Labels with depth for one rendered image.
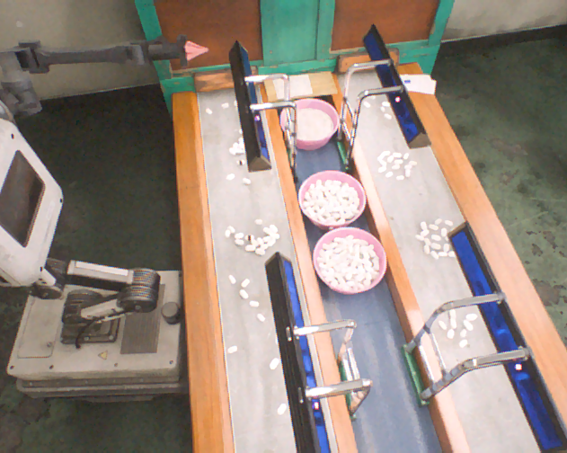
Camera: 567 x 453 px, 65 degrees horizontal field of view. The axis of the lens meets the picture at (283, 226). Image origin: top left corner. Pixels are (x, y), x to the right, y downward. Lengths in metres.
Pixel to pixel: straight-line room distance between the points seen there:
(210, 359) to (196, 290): 0.25
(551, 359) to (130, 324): 1.53
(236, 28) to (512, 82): 2.31
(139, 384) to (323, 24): 1.71
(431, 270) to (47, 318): 1.54
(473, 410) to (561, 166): 2.09
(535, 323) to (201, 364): 1.12
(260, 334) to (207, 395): 0.26
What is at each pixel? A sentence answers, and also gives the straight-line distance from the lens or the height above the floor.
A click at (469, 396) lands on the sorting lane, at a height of 0.74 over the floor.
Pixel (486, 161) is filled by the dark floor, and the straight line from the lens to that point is 3.16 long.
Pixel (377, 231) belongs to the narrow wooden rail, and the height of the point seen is 0.76.
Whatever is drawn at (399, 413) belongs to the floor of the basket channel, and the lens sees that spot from 1.59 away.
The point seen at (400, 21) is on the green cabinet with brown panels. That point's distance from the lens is 2.28.
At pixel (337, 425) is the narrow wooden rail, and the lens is 1.46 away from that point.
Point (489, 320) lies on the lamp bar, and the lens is 1.33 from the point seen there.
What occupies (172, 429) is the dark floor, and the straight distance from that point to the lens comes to 2.29.
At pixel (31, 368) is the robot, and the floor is 0.47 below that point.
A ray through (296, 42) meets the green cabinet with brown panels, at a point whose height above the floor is 0.94.
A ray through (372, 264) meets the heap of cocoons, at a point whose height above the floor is 0.72.
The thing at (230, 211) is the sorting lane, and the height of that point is 0.74.
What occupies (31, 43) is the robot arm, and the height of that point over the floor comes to 1.25.
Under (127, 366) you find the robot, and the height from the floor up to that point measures 0.47.
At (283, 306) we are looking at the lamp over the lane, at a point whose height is 1.10.
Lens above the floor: 2.20
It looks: 58 degrees down
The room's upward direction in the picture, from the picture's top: 1 degrees counter-clockwise
